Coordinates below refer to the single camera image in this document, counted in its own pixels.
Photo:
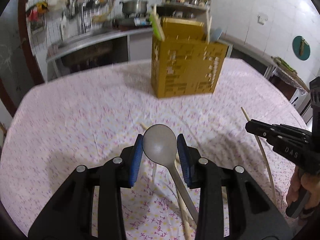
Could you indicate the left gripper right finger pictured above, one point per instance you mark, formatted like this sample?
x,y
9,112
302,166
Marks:
x,y
198,172

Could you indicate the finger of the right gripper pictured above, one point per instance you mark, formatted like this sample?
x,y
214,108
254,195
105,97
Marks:
x,y
270,132

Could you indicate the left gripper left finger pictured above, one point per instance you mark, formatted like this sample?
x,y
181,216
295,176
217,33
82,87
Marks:
x,y
123,170

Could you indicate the long wooden chopstick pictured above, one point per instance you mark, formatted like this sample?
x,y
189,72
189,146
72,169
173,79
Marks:
x,y
274,198

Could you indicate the grey metal spoon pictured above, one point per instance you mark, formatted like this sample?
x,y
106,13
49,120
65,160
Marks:
x,y
161,147

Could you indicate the blue plastic rice spoon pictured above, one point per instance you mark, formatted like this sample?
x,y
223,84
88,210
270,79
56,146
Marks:
x,y
215,34

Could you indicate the green handled peeler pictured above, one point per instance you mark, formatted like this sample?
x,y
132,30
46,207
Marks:
x,y
157,28

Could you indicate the person's right hand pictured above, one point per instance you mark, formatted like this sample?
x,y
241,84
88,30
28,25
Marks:
x,y
307,181

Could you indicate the floral pink tablecloth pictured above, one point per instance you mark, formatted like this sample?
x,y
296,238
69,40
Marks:
x,y
42,148

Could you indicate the yellow perforated utensil holder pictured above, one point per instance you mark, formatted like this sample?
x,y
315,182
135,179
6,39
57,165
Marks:
x,y
184,64

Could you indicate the dark glass door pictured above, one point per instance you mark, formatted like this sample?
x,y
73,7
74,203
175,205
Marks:
x,y
19,69

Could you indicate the steel gas stove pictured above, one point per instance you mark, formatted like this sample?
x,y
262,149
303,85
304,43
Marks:
x,y
131,22

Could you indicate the steel cooking pot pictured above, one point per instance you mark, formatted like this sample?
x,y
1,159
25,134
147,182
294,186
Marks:
x,y
130,7

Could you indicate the wall utensil rack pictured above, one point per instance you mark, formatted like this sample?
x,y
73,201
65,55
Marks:
x,y
87,14

